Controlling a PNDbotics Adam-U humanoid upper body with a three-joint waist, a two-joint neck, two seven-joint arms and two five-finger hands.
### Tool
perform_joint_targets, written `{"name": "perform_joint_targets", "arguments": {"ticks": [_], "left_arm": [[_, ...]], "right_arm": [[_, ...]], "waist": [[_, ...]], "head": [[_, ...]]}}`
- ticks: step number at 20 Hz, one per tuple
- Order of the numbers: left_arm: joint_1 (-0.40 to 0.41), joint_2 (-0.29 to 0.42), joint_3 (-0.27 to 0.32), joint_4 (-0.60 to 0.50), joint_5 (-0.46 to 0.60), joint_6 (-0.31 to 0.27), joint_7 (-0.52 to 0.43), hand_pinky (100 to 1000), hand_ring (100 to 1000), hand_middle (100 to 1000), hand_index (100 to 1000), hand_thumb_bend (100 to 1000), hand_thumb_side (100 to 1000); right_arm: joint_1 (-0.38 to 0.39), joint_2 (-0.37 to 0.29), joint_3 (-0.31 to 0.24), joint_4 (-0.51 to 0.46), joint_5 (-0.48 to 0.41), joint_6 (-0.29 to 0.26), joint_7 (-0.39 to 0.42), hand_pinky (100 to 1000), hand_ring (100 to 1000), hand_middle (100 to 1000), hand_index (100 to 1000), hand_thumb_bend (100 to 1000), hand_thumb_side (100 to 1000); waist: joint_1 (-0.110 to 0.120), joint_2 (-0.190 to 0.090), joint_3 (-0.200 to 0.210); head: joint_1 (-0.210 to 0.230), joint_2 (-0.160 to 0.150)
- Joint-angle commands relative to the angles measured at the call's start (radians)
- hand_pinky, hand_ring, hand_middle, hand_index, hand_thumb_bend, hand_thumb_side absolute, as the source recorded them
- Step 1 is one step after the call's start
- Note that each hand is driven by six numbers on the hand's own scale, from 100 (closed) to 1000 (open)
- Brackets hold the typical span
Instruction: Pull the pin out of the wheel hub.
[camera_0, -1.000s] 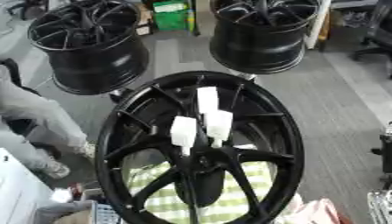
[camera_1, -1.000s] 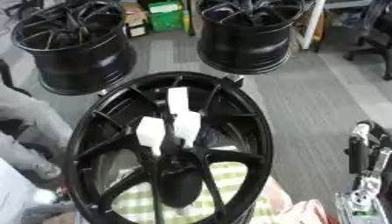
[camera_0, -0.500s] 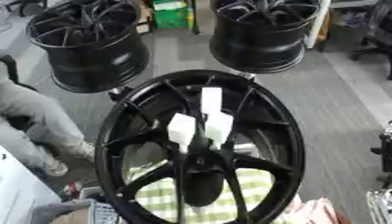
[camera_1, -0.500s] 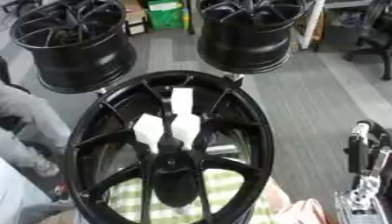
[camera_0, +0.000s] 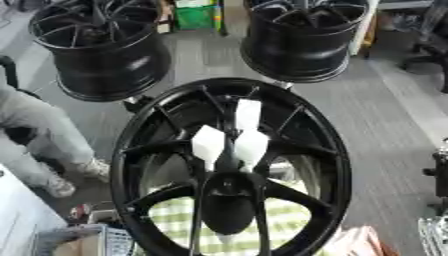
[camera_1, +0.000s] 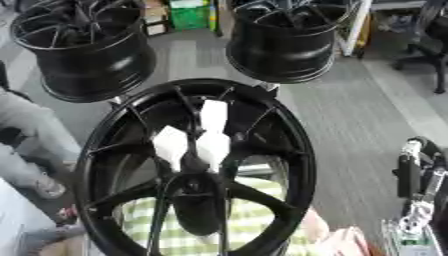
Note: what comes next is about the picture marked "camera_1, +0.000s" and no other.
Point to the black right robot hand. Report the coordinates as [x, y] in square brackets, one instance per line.
[409, 175]

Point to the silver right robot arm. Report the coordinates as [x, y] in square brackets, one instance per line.
[417, 233]

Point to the black wheel rim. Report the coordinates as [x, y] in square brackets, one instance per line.
[93, 66]
[280, 53]

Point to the white hub pin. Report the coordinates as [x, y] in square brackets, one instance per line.
[213, 115]
[213, 148]

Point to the large black spoked wheel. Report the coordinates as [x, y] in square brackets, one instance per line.
[111, 186]

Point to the black office chair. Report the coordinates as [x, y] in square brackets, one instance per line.
[431, 50]

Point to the green crate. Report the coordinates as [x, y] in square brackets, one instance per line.
[189, 15]

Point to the cardboard box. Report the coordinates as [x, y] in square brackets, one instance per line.
[155, 20]

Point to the white shelf frame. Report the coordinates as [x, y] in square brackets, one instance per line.
[353, 30]

